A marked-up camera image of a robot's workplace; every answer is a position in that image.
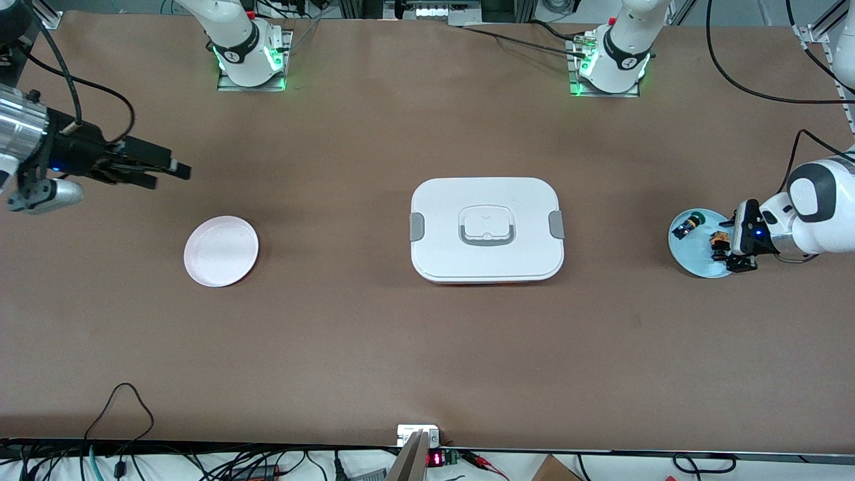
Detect light blue round plate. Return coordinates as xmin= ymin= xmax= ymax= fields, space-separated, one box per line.
xmin=668 ymin=208 xmax=741 ymax=279

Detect pink round plate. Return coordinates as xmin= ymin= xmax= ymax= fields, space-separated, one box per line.
xmin=184 ymin=215 xmax=260 ymax=288

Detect white lidded storage box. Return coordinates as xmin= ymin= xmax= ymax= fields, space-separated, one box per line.
xmin=409 ymin=177 xmax=565 ymax=286

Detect brown cardboard piece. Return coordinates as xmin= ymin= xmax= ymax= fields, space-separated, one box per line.
xmin=531 ymin=454 xmax=583 ymax=481

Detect green push-button switch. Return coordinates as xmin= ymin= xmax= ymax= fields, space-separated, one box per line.
xmin=671 ymin=210 xmax=707 ymax=240

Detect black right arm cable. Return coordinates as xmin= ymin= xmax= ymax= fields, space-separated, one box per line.
xmin=19 ymin=37 xmax=136 ymax=144

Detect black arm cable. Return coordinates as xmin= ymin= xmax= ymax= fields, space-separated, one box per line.
xmin=706 ymin=0 xmax=855 ymax=196
xmin=19 ymin=37 xmax=136 ymax=144

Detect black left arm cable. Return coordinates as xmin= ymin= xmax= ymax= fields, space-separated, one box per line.
xmin=706 ymin=0 xmax=855 ymax=196

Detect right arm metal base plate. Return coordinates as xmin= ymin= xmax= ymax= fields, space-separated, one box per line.
xmin=216 ymin=29 xmax=294 ymax=92

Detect black coiled floor cable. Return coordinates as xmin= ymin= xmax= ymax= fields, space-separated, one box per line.
xmin=673 ymin=452 xmax=737 ymax=476

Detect aluminium frame extrusion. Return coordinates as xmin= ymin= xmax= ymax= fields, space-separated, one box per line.
xmin=800 ymin=0 xmax=855 ymax=132

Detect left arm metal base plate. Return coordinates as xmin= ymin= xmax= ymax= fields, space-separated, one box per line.
xmin=566 ymin=37 xmax=642 ymax=98

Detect black looped table cable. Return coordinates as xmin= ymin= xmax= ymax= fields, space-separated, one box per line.
xmin=83 ymin=383 xmax=155 ymax=481

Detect black base power cable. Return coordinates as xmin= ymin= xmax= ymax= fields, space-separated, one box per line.
xmin=461 ymin=20 xmax=592 ymax=55

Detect red clip lead wires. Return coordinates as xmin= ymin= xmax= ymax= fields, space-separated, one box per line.
xmin=460 ymin=450 xmax=510 ymax=479

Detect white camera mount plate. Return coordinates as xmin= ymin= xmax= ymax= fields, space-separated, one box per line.
xmin=397 ymin=424 xmax=442 ymax=448

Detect aluminium camera mount bar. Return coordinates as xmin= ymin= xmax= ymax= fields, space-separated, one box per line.
xmin=386 ymin=431 xmax=430 ymax=481

